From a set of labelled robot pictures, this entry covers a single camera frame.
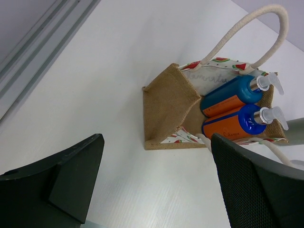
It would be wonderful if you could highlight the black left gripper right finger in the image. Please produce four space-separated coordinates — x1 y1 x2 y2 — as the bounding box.
211 134 304 228

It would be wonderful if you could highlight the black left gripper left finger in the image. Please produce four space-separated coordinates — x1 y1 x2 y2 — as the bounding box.
0 133 105 228

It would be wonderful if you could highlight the green bottle beige cap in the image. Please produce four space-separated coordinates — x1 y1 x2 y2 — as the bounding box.
285 118 304 145

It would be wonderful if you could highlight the blue orange pump bottle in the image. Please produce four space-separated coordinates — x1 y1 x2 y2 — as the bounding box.
200 73 284 118
201 104 289 140

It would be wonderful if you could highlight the burlap watermelon canvas bag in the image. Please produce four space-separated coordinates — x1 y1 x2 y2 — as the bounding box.
142 4 297 167

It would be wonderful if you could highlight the white bottle grey cap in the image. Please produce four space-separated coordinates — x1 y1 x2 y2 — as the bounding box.
291 160 304 170

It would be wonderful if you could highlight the aluminium rail base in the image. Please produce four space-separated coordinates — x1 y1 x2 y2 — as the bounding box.
0 0 99 122

